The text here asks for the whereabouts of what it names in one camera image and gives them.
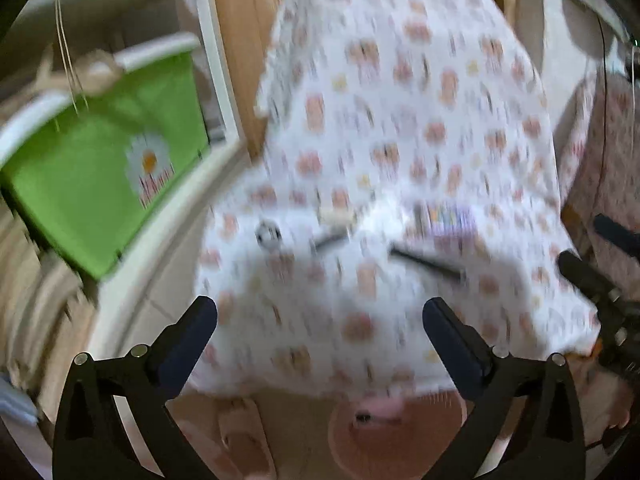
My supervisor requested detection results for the black comb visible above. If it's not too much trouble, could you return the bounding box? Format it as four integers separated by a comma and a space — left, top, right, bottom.
388, 245, 465, 283

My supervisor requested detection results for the black rubber ring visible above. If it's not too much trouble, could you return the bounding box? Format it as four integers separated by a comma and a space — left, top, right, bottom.
254, 219, 284, 252

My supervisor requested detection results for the black thread spool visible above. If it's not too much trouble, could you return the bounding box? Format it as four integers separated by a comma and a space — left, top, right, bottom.
310, 230, 349, 254

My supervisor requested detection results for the pink trash basket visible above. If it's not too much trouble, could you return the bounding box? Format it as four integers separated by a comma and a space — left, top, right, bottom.
328, 391, 466, 479

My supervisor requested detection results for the person right hand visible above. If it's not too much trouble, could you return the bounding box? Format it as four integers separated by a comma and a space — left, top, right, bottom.
567, 354, 634, 442

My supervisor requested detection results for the pink slipper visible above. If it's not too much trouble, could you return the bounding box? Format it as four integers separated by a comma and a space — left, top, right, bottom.
180, 398, 278, 479

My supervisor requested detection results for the purple patterned small box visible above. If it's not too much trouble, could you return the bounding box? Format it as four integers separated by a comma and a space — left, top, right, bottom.
413, 203, 476, 240

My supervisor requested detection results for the teddy bear print tablecloth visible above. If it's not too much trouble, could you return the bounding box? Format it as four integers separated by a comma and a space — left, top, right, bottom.
190, 0, 599, 396

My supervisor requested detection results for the crumpled white tissue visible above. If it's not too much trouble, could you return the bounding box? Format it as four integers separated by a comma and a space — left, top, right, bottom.
357, 196, 414, 240

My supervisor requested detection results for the green plastic storage bin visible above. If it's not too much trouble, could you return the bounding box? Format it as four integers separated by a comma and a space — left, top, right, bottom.
1, 32, 208, 280

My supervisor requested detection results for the beige thread spool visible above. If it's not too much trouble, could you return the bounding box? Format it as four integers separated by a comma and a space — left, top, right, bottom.
318, 207, 357, 229

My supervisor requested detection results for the beige cloth bag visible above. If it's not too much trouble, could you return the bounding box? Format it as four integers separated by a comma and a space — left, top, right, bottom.
21, 46, 125, 99

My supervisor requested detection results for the white shelf unit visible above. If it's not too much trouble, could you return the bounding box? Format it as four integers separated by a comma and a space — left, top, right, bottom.
0, 0, 252, 430

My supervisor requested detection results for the black cable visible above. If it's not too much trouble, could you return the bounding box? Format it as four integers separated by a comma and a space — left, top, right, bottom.
594, 14, 616, 241

